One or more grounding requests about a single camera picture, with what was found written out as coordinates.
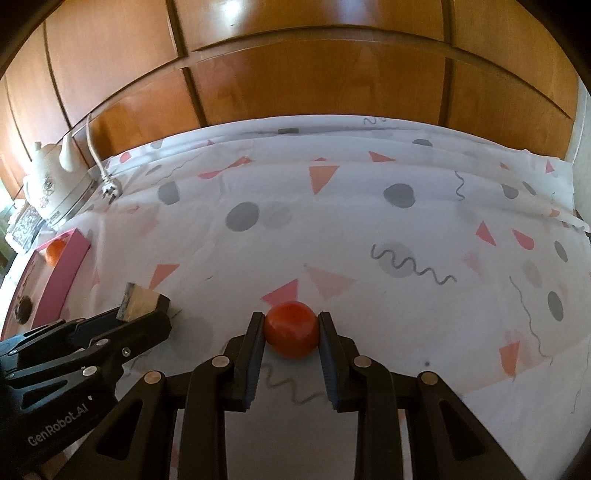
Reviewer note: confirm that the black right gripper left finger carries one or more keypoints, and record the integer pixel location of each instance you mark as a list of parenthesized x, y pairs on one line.
[(225, 383)]

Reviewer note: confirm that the white patterned tablecloth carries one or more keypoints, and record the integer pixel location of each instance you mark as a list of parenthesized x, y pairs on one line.
[(432, 249)]

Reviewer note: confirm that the white ceramic electric kettle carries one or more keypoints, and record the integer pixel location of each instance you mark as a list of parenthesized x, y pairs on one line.
[(57, 179)]

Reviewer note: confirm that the pale cut vegetable piece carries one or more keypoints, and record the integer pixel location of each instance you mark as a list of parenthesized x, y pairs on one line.
[(139, 301)]

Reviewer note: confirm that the pink rimmed white tray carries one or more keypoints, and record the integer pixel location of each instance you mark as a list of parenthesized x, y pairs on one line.
[(44, 285)]

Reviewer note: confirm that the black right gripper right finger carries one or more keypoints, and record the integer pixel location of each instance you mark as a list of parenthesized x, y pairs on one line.
[(357, 384)]

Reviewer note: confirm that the dark round fruit front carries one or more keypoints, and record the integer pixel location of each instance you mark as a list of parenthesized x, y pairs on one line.
[(23, 310)]

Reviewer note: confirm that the red tomato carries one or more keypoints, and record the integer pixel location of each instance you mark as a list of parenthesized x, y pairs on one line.
[(291, 329)]

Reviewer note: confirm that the silver patterned tissue box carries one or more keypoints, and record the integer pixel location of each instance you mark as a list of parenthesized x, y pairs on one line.
[(23, 227)]

